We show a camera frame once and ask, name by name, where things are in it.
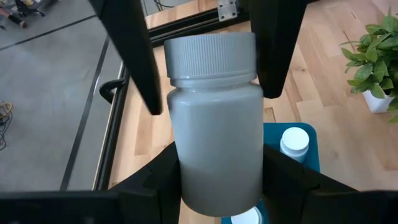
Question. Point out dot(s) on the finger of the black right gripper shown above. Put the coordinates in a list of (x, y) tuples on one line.
[(275, 46), (127, 46)]

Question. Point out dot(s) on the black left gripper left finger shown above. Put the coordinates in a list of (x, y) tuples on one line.
[(155, 193)]

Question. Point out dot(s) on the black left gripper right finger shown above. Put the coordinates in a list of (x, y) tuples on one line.
[(286, 186)]

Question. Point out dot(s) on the white pill bottle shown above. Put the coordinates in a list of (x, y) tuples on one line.
[(217, 140), (245, 218), (294, 143)]

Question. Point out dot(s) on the teal plastic basket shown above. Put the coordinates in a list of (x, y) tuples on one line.
[(314, 155)]

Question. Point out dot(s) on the green plant in white pot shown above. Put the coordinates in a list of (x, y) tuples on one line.
[(373, 56)]

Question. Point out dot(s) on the black wheeled stand base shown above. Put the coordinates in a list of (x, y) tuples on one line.
[(29, 11)]

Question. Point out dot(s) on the black frame hook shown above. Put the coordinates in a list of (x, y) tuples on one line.
[(109, 90)]

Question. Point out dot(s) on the silver frame bracket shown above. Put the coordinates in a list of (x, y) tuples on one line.
[(228, 9)]

